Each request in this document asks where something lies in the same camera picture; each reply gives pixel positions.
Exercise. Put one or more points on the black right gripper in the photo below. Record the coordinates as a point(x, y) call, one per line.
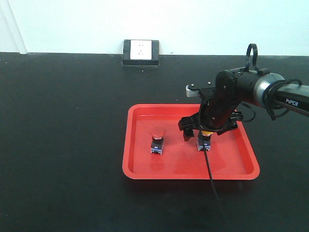
point(217, 112)

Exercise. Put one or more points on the yellow mushroom push button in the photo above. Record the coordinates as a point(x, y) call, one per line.
point(204, 140)

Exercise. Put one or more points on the red mushroom push button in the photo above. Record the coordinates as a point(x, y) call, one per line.
point(157, 134)

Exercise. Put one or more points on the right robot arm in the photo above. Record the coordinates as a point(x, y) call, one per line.
point(249, 85)

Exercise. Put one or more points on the red plastic tray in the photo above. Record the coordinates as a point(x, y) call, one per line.
point(231, 156)

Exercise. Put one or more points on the black white power socket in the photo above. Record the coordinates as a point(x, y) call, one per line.
point(140, 53)

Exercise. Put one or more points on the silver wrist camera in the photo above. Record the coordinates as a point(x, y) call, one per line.
point(191, 91)

